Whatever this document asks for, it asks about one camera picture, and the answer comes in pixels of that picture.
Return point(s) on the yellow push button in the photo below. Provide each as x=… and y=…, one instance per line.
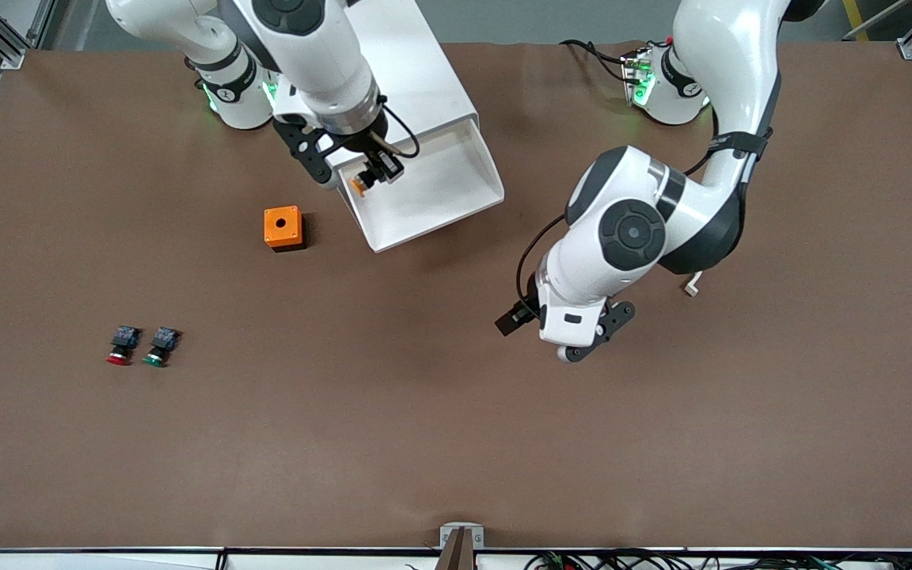
x=359, y=187

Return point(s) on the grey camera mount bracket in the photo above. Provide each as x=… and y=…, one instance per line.
x=461, y=542

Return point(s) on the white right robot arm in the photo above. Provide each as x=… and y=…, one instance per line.
x=305, y=47

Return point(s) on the white semicircular clamp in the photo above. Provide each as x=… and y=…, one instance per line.
x=692, y=286

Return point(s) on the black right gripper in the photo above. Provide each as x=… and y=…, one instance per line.
x=366, y=142

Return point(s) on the red push button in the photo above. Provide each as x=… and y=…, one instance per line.
x=122, y=344

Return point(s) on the green push button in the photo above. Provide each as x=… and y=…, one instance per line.
x=161, y=346

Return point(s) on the orange push button box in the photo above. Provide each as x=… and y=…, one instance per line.
x=282, y=226

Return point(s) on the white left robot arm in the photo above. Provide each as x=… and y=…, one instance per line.
x=725, y=47

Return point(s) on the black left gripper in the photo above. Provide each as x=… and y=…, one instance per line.
x=530, y=307

